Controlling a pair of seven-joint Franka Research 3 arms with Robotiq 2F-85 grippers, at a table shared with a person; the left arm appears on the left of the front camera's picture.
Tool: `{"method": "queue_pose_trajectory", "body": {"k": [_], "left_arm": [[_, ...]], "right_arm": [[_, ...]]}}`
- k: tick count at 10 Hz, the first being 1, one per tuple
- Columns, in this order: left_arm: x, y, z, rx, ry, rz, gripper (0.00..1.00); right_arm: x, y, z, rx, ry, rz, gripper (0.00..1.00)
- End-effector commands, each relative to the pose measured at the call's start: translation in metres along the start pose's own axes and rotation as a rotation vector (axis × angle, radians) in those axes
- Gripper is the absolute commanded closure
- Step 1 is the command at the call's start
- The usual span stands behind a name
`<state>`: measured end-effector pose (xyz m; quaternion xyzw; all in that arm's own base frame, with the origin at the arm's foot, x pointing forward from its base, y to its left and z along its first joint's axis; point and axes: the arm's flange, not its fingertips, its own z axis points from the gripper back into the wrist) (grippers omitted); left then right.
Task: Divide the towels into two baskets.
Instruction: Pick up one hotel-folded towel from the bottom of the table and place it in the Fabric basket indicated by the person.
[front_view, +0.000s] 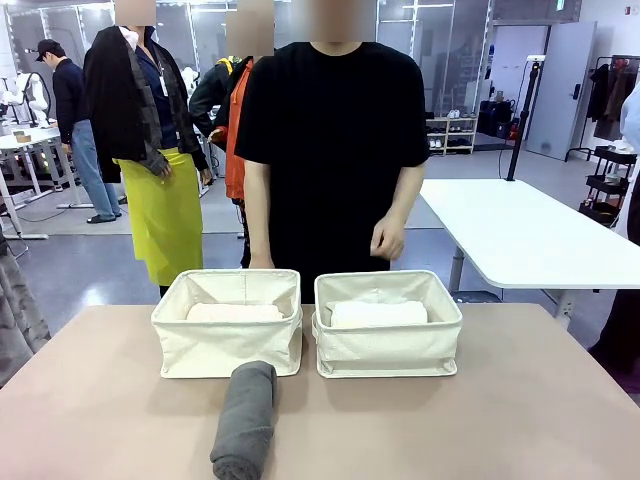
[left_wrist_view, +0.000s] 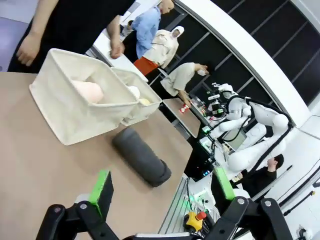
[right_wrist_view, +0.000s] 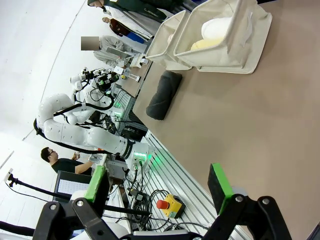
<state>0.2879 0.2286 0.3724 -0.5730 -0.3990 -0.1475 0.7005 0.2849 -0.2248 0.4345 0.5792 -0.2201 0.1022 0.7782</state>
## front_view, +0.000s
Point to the grey door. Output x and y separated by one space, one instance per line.
562 95

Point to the white table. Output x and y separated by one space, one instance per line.
520 230

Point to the cream fabric basket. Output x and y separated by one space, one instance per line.
385 350
230 345

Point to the grey rolled towel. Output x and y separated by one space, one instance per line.
245 420

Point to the black trolley cart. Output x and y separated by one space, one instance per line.
607 185

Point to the black tripod pole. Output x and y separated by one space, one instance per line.
522 110

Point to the black suitcases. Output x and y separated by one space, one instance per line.
495 120

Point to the person's left forearm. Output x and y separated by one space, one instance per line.
405 200

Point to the person's left hand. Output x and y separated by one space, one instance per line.
389 240

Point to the figure with yellow skirt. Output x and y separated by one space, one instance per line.
160 200

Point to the white towel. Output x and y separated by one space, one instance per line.
380 315

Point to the clothes rack with coats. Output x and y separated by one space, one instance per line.
607 95

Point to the person's right hand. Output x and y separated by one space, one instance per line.
261 262

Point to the grey cloth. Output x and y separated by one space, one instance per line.
20 320

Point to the small white robot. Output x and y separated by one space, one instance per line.
30 92

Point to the orange garment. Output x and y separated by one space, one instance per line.
235 150

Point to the person in dark jacket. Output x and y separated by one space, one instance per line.
210 95

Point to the person in black t-shirt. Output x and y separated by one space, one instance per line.
330 150

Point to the person's right forearm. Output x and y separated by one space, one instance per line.
259 230

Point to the white shoe rack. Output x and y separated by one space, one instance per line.
452 135

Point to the pink towel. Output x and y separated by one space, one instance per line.
235 312

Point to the white desk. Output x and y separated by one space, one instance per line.
30 142

